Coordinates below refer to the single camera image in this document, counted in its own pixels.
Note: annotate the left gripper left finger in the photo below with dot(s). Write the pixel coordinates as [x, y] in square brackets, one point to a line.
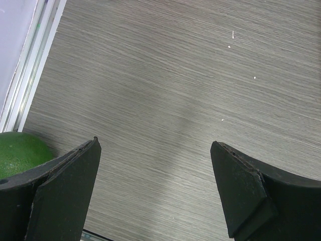
[51, 200]

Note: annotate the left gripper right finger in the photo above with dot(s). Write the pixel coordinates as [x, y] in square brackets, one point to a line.
[263, 202]

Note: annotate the green ball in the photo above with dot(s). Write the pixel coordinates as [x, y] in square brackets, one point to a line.
[21, 152]

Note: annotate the aluminium frame rail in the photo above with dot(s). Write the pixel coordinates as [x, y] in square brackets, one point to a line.
[27, 32]

